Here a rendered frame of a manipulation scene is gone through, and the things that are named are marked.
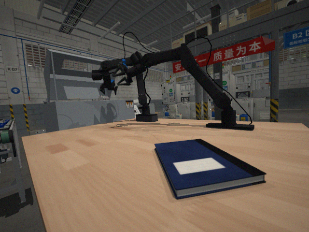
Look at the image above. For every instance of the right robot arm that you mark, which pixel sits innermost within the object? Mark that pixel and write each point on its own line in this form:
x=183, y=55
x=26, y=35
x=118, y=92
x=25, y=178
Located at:
x=105, y=75

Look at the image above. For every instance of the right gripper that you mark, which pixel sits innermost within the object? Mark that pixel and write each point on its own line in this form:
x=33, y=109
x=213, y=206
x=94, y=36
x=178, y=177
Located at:
x=109, y=85

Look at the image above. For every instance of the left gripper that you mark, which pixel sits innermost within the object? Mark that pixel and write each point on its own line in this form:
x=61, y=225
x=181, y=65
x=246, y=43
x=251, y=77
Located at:
x=131, y=72

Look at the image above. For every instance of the dark blue notebook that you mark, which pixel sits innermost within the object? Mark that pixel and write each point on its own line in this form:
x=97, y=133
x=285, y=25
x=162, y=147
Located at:
x=195, y=167

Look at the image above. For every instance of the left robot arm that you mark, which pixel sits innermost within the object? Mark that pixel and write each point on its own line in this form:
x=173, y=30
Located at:
x=183, y=53

